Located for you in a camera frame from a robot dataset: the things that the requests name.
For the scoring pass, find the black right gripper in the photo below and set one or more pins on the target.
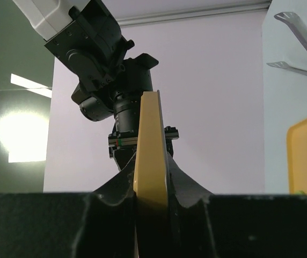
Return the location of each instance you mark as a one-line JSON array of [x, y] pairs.
[[100, 96]]

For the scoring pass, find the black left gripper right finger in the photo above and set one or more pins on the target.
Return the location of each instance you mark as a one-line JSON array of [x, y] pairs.
[[240, 226]]

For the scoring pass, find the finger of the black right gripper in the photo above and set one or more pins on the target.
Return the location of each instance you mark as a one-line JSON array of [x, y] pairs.
[[181, 186]]

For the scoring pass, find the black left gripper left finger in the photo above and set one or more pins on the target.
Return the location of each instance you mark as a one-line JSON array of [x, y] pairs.
[[66, 225]]

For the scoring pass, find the silver tin lid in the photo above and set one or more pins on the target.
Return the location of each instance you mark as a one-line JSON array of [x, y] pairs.
[[152, 226]]

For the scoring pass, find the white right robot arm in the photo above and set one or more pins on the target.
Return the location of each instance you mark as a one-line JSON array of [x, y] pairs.
[[66, 29]]

